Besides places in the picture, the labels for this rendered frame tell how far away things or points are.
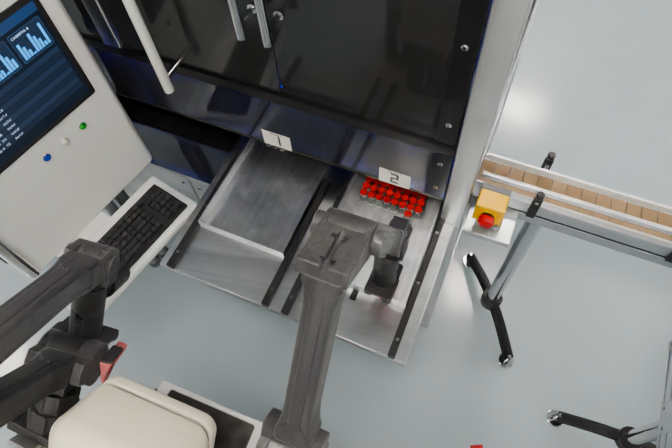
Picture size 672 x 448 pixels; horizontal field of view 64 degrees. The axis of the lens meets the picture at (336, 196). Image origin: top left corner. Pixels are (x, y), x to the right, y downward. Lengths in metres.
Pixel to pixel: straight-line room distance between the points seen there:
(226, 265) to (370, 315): 0.41
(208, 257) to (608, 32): 2.69
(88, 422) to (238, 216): 0.79
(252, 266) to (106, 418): 0.67
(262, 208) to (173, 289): 1.04
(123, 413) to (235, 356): 1.43
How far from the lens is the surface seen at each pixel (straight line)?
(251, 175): 1.61
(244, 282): 1.45
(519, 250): 1.82
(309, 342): 0.78
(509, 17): 0.96
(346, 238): 0.74
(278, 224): 1.51
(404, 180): 1.39
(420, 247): 1.46
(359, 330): 1.38
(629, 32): 3.57
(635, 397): 2.46
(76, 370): 1.05
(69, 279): 0.94
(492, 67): 1.03
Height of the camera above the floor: 2.19
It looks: 59 degrees down
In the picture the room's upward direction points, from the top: 5 degrees counter-clockwise
